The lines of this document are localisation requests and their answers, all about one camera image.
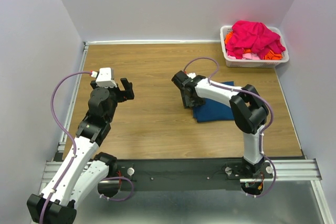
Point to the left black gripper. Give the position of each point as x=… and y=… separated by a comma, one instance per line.
x=129, y=93

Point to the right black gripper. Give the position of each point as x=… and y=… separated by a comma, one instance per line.
x=199, y=101

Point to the blue t-shirt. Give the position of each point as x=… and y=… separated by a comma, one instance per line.
x=212, y=111

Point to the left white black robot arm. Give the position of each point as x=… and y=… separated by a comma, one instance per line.
x=83, y=169

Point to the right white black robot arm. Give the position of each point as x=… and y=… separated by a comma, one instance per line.
x=249, y=112

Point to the white plastic laundry basket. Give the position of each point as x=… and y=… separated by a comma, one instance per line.
x=224, y=30

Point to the light pink garment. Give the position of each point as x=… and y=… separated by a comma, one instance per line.
x=246, y=56

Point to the pink t-shirt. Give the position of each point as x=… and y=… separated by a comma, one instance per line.
x=255, y=36

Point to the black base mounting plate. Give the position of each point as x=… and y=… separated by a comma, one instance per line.
x=188, y=174

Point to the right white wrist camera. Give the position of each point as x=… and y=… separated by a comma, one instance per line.
x=191, y=75

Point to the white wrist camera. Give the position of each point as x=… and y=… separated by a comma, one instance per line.
x=104, y=78
x=191, y=75

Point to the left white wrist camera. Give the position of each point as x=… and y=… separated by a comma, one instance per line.
x=104, y=78

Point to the aluminium frame rail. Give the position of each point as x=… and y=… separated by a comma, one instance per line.
x=286, y=169

